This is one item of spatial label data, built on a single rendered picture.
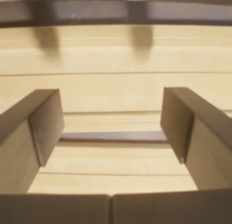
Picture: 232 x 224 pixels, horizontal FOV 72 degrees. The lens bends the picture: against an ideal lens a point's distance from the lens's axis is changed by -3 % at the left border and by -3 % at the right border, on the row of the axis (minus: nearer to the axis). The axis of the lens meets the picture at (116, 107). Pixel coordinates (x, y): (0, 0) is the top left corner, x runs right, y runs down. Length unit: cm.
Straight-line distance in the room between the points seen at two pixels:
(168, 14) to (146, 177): 33
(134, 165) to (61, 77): 24
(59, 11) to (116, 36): 10
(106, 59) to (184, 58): 13
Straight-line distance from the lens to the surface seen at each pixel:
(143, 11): 31
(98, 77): 29
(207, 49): 32
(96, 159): 37
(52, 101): 18
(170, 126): 18
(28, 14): 33
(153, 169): 41
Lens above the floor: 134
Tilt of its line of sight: 67 degrees down
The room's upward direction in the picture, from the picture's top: 177 degrees clockwise
